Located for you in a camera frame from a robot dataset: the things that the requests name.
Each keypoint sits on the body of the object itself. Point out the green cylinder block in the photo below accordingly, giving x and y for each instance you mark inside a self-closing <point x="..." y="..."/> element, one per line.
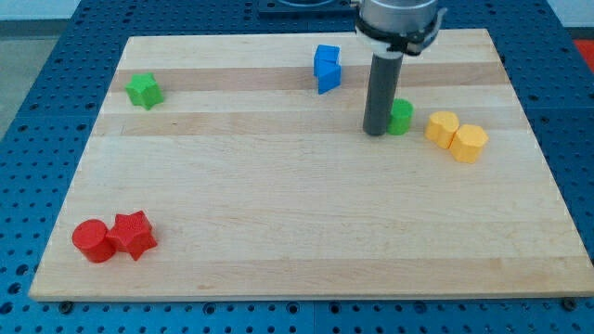
<point x="400" y="117"/>

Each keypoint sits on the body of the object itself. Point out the yellow heart block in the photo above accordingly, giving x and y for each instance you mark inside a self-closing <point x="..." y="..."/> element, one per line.
<point x="441" y="127"/>

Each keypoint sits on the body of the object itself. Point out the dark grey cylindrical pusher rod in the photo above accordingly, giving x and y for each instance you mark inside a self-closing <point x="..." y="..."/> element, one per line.
<point x="382" y="83"/>

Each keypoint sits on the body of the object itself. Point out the red cylinder block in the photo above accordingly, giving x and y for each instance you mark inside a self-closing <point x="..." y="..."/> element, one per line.
<point x="90" y="239"/>

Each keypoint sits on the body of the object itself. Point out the green star block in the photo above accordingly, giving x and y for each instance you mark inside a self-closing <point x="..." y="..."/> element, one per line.
<point x="144" y="91"/>

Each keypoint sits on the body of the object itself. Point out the blue cube block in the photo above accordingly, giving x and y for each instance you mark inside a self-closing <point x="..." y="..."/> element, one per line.
<point x="325" y="54"/>

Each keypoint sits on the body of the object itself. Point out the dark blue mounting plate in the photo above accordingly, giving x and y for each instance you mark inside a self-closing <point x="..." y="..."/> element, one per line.
<point x="307" y="8"/>

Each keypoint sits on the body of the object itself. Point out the wooden board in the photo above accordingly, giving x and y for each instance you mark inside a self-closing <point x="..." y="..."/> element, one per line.
<point x="259" y="188"/>

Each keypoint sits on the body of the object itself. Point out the yellow hexagon block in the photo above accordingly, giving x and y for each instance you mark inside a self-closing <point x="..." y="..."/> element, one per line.
<point x="468" y="143"/>

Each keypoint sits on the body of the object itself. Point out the red star block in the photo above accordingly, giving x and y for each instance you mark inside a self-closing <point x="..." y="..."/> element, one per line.
<point x="132" y="234"/>

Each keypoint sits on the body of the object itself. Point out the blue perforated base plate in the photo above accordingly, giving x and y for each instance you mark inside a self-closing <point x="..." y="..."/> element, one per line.
<point x="42" y="146"/>

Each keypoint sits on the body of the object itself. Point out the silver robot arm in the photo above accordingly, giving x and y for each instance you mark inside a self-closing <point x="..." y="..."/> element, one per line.
<point x="392" y="29"/>

